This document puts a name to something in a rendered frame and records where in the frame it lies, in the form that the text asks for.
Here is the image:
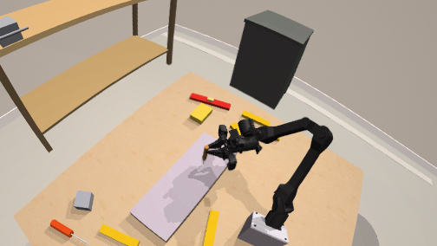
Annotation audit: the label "brown hexagonal awl handle with metal point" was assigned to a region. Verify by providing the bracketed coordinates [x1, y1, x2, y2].
[202, 146, 209, 164]

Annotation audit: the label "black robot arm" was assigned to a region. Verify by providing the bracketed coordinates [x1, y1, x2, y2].
[229, 118, 333, 230]

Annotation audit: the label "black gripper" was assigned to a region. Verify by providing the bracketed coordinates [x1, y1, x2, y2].
[205, 125, 246, 170]

